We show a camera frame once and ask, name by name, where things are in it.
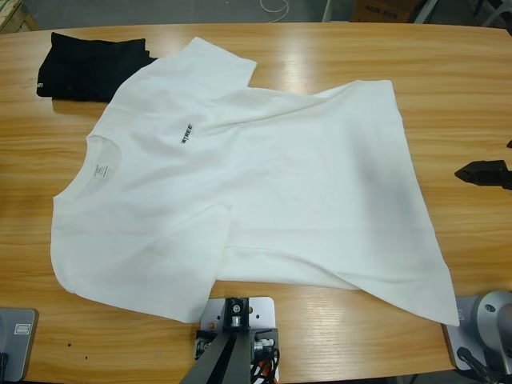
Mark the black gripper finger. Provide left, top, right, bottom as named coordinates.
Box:
left=459, top=174, right=512, bottom=186
left=454, top=158, right=512, bottom=179

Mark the white t-shirt with black logo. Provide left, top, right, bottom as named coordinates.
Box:
left=50, top=36, right=461, bottom=328

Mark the white plastic chair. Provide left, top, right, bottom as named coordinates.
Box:
left=414, top=0, right=512, bottom=30

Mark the cardboard box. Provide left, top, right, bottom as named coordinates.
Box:
left=350, top=0, right=413, bottom=23

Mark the black clamp block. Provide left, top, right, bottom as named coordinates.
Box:
left=194, top=326, right=280, bottom=363

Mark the folded black garment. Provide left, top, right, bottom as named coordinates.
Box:
left=35, top=31, right=161, bottom=104

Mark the wooden crate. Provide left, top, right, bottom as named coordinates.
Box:
left=0, top=0, right=41, bottom=34

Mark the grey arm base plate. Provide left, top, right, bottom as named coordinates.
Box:
left=0, top=306, right=40, bottom=383
left=439, top=295, right=512, bottom=372

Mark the white cable loop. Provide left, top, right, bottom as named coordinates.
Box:
left=258, top=0, right=290, bottom=20

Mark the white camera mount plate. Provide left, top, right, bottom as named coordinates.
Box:
left=199, top=296, right=278, bottom=335

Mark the dark camera post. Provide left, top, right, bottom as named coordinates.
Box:
left=182, top=296, right=257, bottom=384

